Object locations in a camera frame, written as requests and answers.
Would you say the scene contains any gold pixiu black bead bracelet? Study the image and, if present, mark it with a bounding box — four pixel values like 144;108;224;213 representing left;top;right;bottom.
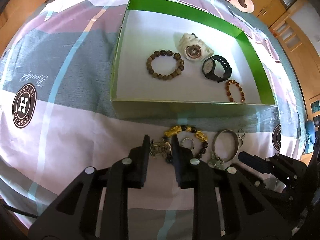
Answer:
161;124;209;164

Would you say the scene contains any white chunky wristwatch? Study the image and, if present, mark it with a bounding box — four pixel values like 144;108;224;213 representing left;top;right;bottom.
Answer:
178;33;214;62

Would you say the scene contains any silver keychain pendant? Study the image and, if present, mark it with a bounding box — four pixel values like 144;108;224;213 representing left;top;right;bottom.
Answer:
207;152;224;170

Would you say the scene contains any wooden bed headboard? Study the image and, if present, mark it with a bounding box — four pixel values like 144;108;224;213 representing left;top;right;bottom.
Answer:
1;0;48;53

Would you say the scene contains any black strap wristwatch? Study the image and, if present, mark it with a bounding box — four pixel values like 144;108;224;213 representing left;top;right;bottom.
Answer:
202;55;233;83

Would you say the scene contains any silver bangle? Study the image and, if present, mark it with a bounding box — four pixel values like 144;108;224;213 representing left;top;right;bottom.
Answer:
212;129;240;163

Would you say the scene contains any silver metal pendant charm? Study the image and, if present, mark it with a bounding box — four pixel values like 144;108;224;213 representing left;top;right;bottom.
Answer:
149;140;171;158

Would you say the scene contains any red amber bead bracelet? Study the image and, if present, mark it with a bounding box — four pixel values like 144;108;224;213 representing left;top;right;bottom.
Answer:
224;79;246;103

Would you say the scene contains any wooden bed footboard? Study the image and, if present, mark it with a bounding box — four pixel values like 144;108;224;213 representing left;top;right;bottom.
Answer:
269;0;319;120

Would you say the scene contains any thin silver ring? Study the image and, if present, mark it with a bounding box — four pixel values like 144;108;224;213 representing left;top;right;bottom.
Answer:
237;128;246;147

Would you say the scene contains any plaid pink grey bedsheet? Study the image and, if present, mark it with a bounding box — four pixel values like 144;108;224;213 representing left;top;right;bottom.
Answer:
1;0;305;215

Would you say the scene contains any small silver chain bracelet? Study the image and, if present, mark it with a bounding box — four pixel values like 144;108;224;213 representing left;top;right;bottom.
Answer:
180;138;196;151

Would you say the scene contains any brown wooden bead bracelet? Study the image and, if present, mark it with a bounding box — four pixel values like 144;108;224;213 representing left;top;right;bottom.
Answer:
146;50;185;81

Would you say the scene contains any green cardboard box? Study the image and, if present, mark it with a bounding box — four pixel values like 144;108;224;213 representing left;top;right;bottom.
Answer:
110;0;276;119

